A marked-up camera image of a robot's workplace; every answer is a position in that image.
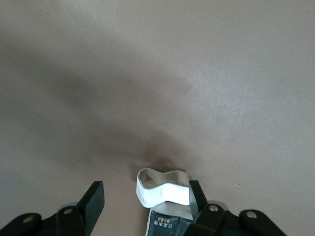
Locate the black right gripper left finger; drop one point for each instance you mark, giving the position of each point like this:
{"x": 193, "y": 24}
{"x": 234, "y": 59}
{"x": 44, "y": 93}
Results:
{"x": 91, "y": 204}

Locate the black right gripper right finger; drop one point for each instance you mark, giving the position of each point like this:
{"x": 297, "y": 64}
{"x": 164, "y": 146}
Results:
{"x": 214, "y": 218}

